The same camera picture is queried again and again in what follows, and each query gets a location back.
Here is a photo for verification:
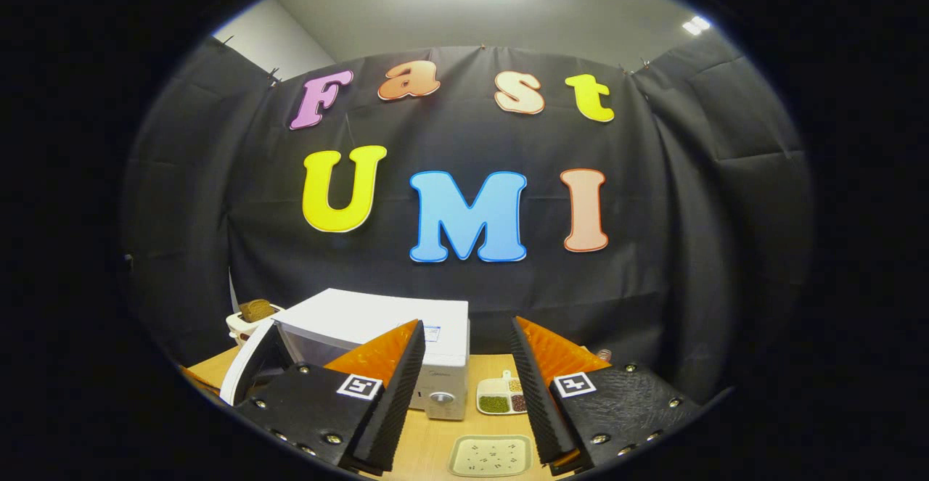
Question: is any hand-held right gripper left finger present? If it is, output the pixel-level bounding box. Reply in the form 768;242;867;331
234;319;427;476

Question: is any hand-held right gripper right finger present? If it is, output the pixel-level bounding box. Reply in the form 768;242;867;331
508;314;701;476

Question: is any white microwave oven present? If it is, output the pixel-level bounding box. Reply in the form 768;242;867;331
220;289;470;422

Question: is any white toaster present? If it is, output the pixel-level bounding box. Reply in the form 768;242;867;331
226;300;285;348

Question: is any divided dish of beans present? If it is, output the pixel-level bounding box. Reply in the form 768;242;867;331
476;371;529;416

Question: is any cream rectangular tray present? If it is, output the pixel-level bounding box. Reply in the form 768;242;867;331
447;435;533;477

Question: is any black backdrop cloth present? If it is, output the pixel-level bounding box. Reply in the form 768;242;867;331
120;31;814;395

